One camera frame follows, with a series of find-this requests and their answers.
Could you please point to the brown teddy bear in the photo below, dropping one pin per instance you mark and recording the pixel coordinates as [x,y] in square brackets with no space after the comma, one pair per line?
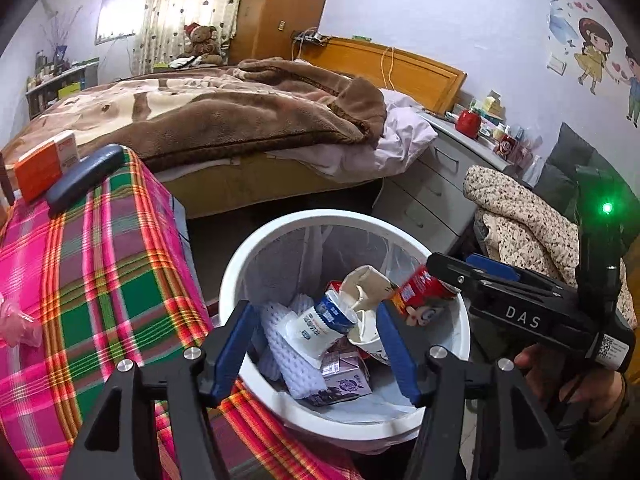
[202,40]

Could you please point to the floral quilted cloth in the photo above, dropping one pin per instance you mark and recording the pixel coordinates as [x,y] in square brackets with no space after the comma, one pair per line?
[525,220]

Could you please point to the dark blue glasses case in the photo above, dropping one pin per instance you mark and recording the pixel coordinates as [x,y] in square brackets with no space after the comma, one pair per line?
[85,175]

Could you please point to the brown fleece blanket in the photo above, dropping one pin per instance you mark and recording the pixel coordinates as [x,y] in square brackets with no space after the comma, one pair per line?
[200,110]

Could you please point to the white yogurt cup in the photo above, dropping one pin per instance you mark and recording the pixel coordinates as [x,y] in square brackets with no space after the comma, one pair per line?
[320,322]

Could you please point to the person's right hand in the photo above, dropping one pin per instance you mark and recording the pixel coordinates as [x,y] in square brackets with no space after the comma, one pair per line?
[542,372]

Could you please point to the red snack packet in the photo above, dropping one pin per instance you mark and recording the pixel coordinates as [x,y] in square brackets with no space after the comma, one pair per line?
[425,305]

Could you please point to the pale green box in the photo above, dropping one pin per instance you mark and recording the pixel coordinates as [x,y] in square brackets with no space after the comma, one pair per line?
[492,105]

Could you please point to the lilac bed sheet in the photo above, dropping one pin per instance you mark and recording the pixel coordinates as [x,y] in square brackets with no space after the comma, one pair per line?
[400,135]

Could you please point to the person's right forearm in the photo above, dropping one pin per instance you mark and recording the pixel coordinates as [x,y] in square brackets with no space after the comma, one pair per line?
[605,435]

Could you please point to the pink plaid tablecloth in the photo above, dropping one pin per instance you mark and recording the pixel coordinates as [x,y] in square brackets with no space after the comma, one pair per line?
[100,285]

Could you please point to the red cardboard box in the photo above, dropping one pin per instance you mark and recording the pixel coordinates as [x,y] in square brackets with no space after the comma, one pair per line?
[334,286]

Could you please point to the dry branch bouquet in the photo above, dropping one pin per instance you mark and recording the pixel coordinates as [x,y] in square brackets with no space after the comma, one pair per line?
[62,25]

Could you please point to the printed paper bag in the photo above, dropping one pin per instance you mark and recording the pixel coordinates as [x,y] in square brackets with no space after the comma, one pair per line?
[367,290]

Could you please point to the power strip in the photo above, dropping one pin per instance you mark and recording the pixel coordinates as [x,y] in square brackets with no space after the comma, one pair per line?
[312,36]

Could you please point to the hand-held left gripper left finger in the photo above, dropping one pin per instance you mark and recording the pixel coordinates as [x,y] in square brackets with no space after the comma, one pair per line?
[231,355]

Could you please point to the group of bottles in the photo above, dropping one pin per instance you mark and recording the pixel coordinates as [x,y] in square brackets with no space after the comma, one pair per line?
[45,67]

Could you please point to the dark grey chair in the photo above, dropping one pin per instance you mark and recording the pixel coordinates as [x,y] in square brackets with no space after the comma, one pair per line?
[565,160]

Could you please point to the wooden bed frame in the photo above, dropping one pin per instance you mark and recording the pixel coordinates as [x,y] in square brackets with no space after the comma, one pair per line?
[425,75]

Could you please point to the white foam fruit net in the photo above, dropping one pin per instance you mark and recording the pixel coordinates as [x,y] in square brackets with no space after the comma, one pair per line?
[290,360]

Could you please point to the clear bin liner bag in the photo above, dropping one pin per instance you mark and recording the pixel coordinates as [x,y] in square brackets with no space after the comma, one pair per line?
[400,260]

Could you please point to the white trash bin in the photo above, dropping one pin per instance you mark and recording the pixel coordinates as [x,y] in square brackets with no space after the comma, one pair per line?
[235,270]

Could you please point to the red mug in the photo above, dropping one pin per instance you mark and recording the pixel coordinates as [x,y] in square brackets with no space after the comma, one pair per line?
[468,122]

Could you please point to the cartoon couple wall sticker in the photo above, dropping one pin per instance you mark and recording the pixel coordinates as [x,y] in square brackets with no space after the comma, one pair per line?
[592,45]

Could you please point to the purple milk carton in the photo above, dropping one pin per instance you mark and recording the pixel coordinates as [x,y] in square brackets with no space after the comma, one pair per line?
[345,380]

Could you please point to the low shelf unit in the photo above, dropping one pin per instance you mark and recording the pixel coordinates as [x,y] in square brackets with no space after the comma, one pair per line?
[60,87]

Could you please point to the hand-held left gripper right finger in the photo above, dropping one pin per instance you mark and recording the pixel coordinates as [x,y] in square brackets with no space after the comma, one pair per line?
[400,355]

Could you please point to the red cartoon cup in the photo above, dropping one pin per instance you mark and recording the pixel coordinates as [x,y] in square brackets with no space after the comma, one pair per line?
[505,147]

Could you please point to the small window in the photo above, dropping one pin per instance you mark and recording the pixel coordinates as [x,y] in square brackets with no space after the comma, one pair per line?
[117,15]

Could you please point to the wooden wardrobe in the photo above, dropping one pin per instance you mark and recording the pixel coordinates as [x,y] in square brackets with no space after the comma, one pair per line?
[280,0]

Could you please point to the grey drawer nightstand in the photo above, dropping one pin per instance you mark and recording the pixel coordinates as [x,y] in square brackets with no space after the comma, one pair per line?
[430,185]

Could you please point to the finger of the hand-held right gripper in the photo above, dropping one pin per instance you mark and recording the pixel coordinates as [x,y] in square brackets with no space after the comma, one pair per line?
[455,275]
[500,267]

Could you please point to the orange and white box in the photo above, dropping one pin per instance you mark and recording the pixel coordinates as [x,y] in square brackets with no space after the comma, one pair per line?
[42,165]

